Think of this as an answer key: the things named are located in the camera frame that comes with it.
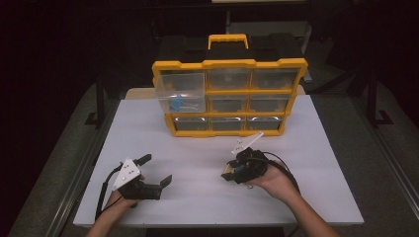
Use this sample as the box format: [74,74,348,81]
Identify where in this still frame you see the hand-held gripper black cable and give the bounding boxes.
[94,162,125,221]
[261,151,301,196]

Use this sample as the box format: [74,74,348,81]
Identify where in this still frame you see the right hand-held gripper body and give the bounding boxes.
[230,131,270,185]

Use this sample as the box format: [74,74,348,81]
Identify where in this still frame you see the yellow black organizer case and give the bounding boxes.
[151,33,309,138]

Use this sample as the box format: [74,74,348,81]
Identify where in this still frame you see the grid of clear bins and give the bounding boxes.
[167,67,300,131]

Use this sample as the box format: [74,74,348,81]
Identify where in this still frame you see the single clear plastic drawer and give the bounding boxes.
[154,72,207,114]

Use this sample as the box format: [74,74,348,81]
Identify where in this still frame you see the right hand-held gripper black cable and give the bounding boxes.
[261,151,301,196]

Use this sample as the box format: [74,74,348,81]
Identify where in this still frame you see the person's right hand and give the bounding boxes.
[245,160,297,201]

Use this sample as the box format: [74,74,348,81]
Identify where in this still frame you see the left hand-held gripper black cable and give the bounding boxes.
[94,162,125,221]

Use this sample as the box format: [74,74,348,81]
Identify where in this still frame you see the metal frame rail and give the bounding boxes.
[352,97,419,211]
[45,98,122,237]

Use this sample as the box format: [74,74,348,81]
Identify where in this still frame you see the person's left hand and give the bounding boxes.
[104,188,139,217]

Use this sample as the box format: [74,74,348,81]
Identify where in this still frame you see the black metal stand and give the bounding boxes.
[367,68,394,127]
[84,72,107,127]

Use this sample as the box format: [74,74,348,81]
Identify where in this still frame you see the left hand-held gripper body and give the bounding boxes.
[112,158,162,200]

